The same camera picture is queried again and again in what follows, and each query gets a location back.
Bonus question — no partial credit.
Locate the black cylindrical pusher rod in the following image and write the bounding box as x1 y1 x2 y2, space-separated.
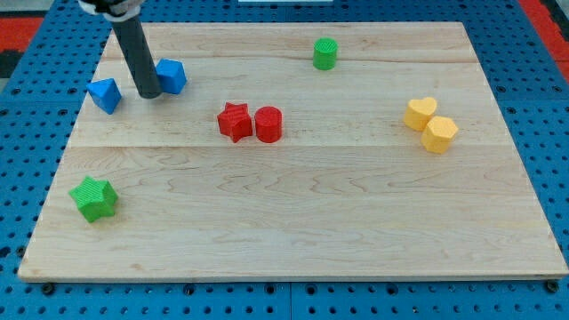
111 15 163 100

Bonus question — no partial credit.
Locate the blue cube block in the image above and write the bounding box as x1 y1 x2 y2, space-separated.
156 59 187 94

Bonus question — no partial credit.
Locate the wooden board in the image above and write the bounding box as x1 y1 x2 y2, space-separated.
18 22 568 283

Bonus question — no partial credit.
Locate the green cylinder block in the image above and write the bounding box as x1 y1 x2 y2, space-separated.
313 37 339 70

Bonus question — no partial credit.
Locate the red cylinder block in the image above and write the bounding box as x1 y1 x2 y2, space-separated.
254 106 283 143

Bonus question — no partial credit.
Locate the yellow heart block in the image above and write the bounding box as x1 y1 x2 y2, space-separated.
403 97 437 132

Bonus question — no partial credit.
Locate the red star block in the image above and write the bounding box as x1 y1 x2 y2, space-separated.
217 102 253 143

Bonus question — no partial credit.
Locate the green star block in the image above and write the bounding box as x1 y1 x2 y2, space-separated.
68 176 118 223

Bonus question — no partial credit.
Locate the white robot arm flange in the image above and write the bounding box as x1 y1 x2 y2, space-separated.
77 0 145 22

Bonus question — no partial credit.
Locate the yellow hexagon block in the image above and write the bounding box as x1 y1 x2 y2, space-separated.
421 116 459 154

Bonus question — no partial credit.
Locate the blue triangle block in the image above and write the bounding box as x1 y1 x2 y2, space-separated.
87 78 122 115

